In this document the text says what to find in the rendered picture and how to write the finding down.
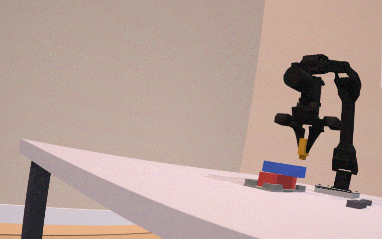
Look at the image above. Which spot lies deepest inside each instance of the orange rectangular block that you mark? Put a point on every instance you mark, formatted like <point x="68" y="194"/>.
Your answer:
<point x="302" y="149"/>

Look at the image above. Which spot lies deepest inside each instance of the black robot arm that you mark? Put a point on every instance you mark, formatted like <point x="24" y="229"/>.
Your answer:
<point x="300" y="77"/>

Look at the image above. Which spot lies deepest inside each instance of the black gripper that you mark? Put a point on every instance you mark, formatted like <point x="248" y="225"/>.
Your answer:
<point x="317" y="124"/>

